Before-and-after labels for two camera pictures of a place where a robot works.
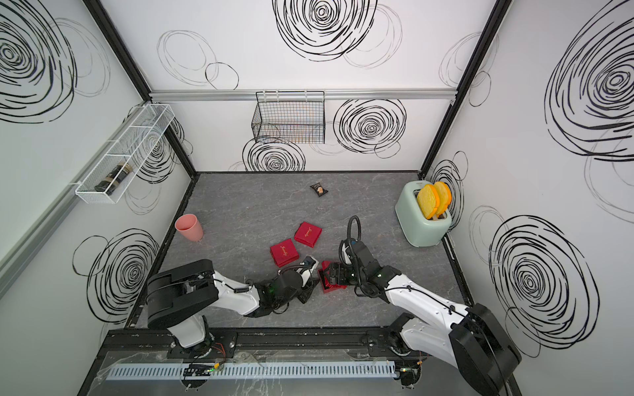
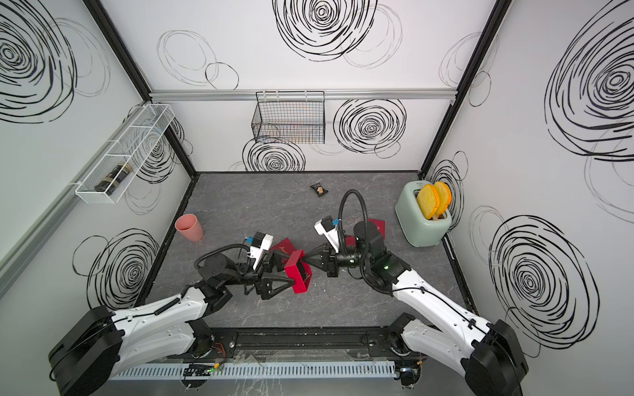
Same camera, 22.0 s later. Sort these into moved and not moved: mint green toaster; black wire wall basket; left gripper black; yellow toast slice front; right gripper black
Moved: left gripper black; right gripper black
Not moved: black wire wall basket; yellow toast slice front; mint green toaster
